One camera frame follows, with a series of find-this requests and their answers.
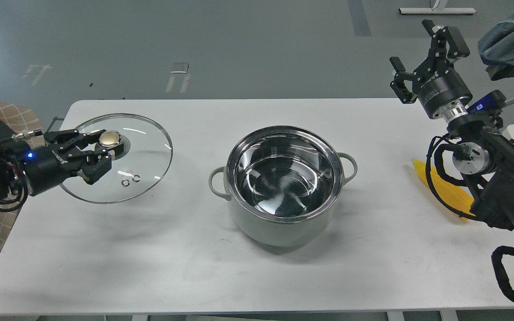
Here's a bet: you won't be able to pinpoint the glass pot lid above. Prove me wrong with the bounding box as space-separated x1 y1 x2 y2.
61 113 173 204

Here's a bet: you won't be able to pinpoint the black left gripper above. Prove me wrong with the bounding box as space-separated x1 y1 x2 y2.
20 129 113 196

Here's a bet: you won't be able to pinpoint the grey steel cooking pot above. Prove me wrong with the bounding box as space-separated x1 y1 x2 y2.
208 125 359 247

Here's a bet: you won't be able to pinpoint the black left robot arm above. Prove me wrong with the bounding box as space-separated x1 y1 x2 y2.
0 121 125 213

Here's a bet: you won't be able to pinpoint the yellow corn cob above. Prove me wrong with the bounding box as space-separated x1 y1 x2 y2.
412 159 475 217

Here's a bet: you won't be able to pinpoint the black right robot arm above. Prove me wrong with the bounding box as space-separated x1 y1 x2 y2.
390 20 514 302

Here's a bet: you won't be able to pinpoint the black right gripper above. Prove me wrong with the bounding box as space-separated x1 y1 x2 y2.
390 20 473 119

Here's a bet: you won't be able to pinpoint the white floor bar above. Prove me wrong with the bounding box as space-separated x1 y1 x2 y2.
398 8 477 16

